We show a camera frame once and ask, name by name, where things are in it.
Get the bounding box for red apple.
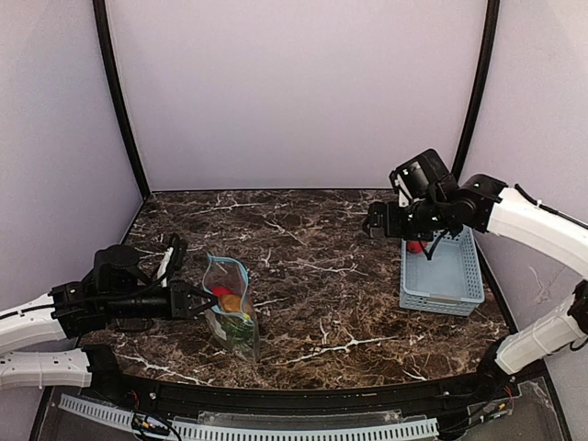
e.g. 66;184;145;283
406;241;428;254

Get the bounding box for clear zip top bag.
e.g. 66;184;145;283
201;254;260;363

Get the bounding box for green grapes bunch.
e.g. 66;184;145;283
220;315;258;348

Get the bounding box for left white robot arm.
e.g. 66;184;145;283
1;243;217;390

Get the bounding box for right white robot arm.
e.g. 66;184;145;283
363;149;587;378

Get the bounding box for light blue plastic basket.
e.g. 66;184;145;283
399;227;485;317

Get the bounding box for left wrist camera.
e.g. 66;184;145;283
154;233;187;288

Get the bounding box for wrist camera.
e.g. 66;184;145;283
390;170;413;208
154;233;187;288

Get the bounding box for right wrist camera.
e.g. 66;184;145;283
390;170;413;208

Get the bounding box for black front rail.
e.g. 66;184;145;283
89;360;504;416

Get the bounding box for grey slotted cable duct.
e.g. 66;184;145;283
59;394;439;441

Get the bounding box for right black frame post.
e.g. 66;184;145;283
451;0;501;179

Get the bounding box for black frame post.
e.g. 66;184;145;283
92;0;151;200
451;0;501;179

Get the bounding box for left black frame post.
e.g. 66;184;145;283
92;0;151;200

